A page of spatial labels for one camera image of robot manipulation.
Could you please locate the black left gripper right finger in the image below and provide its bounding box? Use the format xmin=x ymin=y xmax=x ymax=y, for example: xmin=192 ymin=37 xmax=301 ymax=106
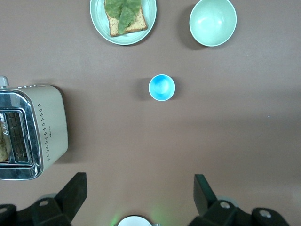
xmin=193 ymin=174 xmax=290 ymax=226

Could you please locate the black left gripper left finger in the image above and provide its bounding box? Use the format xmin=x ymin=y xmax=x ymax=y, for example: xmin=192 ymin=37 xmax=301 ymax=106
xmin=0 ymin=172 xmax=88 ymax=226

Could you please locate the blue paper cup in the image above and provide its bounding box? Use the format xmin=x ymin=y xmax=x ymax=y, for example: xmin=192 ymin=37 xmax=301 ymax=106
xmin=148 ymin=74 xmax=176 ymax=102

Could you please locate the white round dish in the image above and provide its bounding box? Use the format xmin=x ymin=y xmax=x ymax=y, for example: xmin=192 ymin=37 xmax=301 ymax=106
xmin=116 ymin=215 xmax=152 ymax=226

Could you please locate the beige and chrome toaster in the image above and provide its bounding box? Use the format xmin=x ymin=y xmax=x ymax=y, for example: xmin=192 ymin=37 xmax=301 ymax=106
xmin=0 ymin=75 xmax=69 ymax=181

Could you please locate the pale green bowl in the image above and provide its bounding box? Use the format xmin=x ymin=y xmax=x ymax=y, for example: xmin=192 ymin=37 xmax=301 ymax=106
xmin=189 ymin=0 xmax=238 ymax=47

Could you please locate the pale green plate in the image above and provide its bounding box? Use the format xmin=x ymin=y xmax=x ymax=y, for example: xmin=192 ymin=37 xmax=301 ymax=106
xmin=89 ymin=0 xmax=157 ymax=46

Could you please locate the brown bread slice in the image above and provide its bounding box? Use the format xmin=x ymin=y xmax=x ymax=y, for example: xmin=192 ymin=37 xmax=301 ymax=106
xmin=104 ymin=0 xmax=149 ymax=37

